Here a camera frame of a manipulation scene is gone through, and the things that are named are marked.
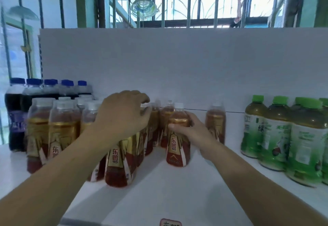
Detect person's left hand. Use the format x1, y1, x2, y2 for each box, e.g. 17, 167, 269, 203
95, 90, 152, 145

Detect row of green-capped bottles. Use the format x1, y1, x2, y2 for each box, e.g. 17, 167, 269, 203
241, 95, 328, 187

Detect gold-red bottle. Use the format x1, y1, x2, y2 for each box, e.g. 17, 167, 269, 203
166, 102, 192, 167

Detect person's right hand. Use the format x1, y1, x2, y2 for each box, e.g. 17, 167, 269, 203
168, 111, 222, 161

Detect round glass hanging disc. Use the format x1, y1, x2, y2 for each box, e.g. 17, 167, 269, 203
129, 0, 160, 20
6, 5, 41, 22

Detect white metal shelf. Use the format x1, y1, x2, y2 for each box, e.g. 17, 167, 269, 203
0, 27, 328, 226

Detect row of amber drink bottles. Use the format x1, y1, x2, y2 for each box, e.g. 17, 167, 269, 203
26, 96, 227, 188

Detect barred window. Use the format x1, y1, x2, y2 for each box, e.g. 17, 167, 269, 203
0, 0, 328, 29

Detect grey shelf label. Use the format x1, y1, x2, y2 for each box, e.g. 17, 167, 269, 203
159, 218, 182, 226

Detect pink hanging cloth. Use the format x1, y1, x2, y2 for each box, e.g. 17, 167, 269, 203
231, 0, 245, 28

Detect group of blue-capped cola bottles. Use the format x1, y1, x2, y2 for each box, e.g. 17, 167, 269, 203
4, 78, 94, 152

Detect person's left forearm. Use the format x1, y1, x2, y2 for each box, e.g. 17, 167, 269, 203
0, 130, 121, 226

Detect person's right forearm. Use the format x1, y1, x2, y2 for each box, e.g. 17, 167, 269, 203
205, 144, 328, 226

